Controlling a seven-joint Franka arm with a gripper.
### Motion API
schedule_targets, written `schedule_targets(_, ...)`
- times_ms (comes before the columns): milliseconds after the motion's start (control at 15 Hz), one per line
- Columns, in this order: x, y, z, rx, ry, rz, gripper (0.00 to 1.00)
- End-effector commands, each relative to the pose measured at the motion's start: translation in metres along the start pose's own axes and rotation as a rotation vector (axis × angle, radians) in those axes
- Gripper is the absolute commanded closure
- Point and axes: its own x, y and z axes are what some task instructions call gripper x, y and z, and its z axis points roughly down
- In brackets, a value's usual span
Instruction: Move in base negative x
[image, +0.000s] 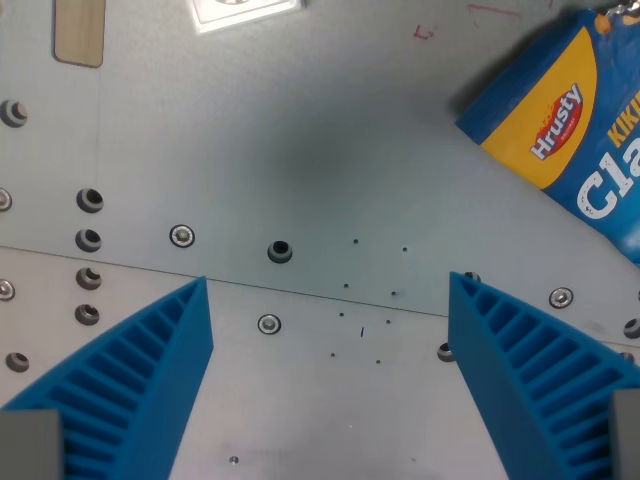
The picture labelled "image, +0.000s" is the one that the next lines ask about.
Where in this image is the blue Hrusty snack bag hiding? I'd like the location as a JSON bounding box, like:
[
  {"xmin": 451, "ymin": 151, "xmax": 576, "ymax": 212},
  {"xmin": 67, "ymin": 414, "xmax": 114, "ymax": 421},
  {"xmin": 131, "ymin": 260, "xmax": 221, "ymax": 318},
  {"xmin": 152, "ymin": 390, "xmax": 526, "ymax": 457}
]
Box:
[{"xmin": 454, "ymin": 6, "xmax": 640, "ymax": 267}]

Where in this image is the light wooden plate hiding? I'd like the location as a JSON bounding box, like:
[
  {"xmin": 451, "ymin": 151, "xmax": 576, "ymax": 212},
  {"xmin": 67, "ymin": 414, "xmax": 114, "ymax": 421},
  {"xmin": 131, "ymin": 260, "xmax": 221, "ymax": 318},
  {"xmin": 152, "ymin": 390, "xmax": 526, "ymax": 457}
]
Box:
[{"xmin": 53, "ymin": 0, "xmax": 105, "ymax": 69}]

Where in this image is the white square plastic part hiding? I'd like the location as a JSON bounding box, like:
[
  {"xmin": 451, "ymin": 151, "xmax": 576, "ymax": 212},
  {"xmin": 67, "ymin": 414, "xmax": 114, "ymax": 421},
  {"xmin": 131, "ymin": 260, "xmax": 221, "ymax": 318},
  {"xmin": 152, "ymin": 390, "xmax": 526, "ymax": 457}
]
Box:
[{"xmin": 189, "ymin": 0, "xmax": 308, "ymax": 35}]

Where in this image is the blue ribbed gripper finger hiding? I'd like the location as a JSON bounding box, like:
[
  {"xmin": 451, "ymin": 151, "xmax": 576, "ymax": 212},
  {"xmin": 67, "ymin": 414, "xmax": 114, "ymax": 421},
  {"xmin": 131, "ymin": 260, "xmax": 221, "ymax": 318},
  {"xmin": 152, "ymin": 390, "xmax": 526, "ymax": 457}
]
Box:
[
  {"xmin": 0, "ymin": 275, "xmax": 215, "ymax": 480},
  {"xmin": 447, "ymin": 270, "xmax": 640, "ymax": 480}
]

